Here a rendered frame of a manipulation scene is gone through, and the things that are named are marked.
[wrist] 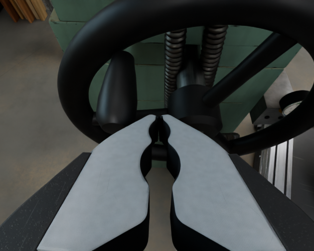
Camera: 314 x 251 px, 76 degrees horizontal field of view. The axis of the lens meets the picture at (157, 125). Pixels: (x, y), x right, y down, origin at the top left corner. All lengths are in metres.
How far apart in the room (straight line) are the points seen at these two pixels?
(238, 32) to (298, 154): 0.85
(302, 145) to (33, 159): 1.28
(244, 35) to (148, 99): 0.30
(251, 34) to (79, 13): 0.25
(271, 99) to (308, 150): 0.57
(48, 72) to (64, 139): 0.51
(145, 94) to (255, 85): 0.25
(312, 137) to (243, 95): 0.65
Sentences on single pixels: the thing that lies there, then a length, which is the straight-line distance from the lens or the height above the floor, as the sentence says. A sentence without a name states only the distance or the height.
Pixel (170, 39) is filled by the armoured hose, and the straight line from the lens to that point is 0.24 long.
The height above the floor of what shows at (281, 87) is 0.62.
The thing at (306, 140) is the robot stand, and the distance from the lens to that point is 1.11.
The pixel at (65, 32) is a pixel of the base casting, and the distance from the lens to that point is 0.40.
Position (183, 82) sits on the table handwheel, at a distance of 0.25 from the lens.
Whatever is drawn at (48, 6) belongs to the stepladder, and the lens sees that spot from 1.40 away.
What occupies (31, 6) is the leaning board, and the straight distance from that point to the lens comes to 1.94.
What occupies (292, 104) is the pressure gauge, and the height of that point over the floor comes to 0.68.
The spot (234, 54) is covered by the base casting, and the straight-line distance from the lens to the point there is 0.42.
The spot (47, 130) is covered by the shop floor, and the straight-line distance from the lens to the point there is 1.27.
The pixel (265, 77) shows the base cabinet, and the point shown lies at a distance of 0.50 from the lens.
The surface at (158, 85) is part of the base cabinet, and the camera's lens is 0.47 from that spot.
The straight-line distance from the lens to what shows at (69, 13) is 0.38.
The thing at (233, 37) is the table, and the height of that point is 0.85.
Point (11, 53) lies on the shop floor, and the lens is 1.78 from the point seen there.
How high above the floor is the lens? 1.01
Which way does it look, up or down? 62 degrees down
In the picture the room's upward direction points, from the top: 3 degrees clockwise
